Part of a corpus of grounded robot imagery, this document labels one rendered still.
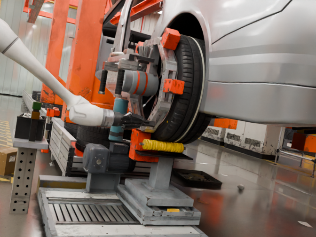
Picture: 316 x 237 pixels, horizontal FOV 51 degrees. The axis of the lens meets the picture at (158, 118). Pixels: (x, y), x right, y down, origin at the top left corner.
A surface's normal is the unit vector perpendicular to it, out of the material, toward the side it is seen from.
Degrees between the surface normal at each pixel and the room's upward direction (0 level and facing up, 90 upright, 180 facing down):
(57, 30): 90
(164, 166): 90
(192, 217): 90
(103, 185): 90
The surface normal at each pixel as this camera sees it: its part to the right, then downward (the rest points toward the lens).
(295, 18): -0.67, -0.07
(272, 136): 0.42, 0.12
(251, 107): -0.86, -0.11
